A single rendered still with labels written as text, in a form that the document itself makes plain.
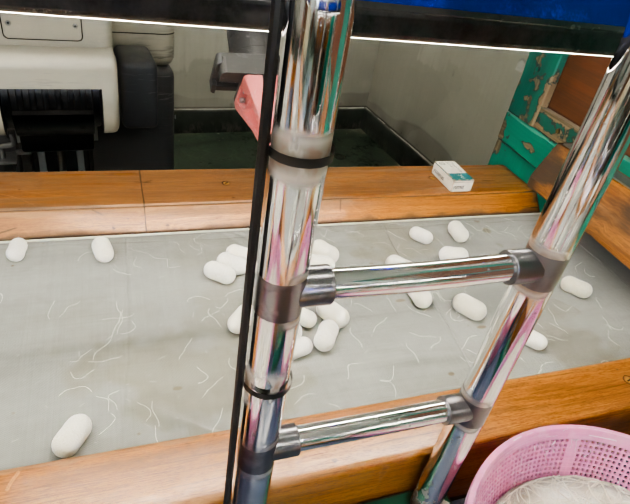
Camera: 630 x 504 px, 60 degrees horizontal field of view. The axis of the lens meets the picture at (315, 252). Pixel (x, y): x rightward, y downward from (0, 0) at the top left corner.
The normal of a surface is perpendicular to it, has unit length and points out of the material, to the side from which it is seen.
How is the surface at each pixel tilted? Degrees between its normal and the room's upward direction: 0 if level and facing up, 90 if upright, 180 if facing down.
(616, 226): 66
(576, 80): 90
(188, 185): 0
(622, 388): 0
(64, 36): 98
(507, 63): 90
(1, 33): 98
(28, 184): 0
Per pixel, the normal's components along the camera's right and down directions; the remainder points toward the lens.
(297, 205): 0.16, 0.59
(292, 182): -0.15, 0.55
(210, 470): 0.15, -0.80
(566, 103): -0.94, 0.07
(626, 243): -0.80, -0.27
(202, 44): 0.38, 0.58
